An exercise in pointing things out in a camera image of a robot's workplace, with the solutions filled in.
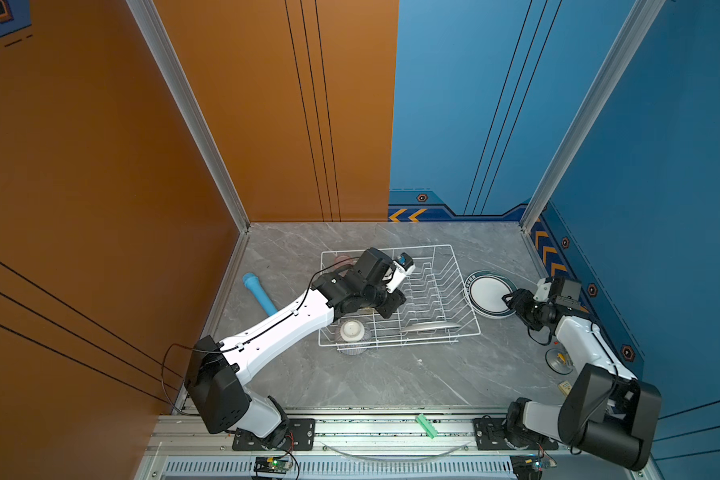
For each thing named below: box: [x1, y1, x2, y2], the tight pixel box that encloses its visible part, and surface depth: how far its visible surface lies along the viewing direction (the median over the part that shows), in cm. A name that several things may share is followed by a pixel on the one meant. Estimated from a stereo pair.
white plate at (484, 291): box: [464, 270, 517, 319], surface depth 100 cm
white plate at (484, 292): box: [463, 271, 518, 320], surface depth 100 cm
